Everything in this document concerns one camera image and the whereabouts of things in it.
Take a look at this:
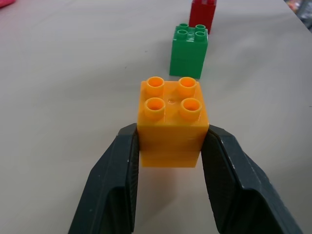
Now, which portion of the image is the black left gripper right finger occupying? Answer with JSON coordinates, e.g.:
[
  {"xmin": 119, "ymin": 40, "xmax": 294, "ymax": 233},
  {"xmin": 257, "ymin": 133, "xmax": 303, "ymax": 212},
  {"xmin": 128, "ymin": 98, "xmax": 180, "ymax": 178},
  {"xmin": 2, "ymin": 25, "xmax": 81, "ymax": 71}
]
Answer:
[{"xmin": 200, "ymin": 124, "xmax": 304, "ymax": 234}]

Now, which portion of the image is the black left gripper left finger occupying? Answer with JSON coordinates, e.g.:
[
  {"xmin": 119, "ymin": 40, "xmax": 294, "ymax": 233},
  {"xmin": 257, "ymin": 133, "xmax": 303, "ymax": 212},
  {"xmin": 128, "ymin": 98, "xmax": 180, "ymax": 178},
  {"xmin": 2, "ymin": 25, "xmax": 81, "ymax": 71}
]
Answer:
[{"xmin": 67, "ymin": 123, "xmax": 140, "ymax": 234}]

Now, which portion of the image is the green studded building block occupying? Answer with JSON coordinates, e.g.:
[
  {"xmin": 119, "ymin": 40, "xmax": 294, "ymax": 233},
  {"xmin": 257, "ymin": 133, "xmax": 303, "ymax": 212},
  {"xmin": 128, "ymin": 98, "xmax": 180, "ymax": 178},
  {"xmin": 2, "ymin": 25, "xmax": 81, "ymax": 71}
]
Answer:
[{"xmin": 169, "ymin": 23, "xmax": 209, "ymax": 79}]

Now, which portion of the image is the red studded building block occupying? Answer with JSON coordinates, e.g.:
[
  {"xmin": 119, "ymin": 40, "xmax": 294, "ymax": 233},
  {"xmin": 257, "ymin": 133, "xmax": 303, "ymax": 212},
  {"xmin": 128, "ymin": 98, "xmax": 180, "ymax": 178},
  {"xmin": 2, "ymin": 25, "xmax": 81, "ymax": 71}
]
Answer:
[{"xmin": 189, "ymin": 0, "xmax": 217, "ymax": 35}]

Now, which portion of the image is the orange studded building block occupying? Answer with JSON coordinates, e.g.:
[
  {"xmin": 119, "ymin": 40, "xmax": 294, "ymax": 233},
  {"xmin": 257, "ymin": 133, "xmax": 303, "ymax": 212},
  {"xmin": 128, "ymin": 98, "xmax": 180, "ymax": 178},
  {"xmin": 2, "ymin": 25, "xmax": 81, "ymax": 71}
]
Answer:
[{"xmin": 136, "ymin": 76, "xmax": 210, "ymax": 168}]

